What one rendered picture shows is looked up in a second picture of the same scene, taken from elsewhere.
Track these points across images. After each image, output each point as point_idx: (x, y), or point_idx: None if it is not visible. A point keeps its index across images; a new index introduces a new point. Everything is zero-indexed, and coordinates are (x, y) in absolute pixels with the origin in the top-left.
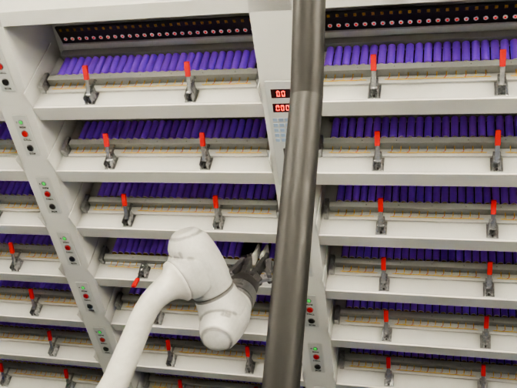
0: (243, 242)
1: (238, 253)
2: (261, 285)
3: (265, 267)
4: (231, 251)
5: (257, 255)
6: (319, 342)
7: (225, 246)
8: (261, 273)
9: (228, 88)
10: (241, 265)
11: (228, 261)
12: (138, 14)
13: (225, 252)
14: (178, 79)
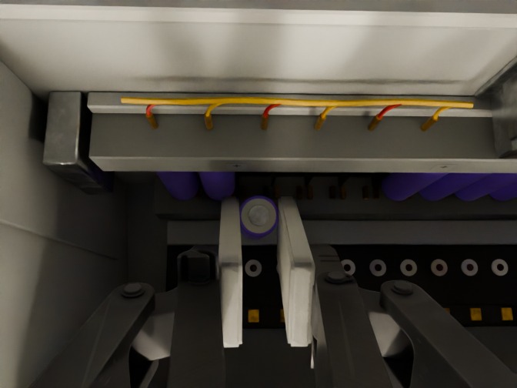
0: (387, 182)
1: (425, 174)
2: (257, 20)
3: (187, 258)
4: (465, 179)
5: (283, 259)
6: None
7: (494, 188)
8: (272, 102)
9: None
10: (421, 383)
11: (511, 167)
12: None
13: (508, 174)
14: None
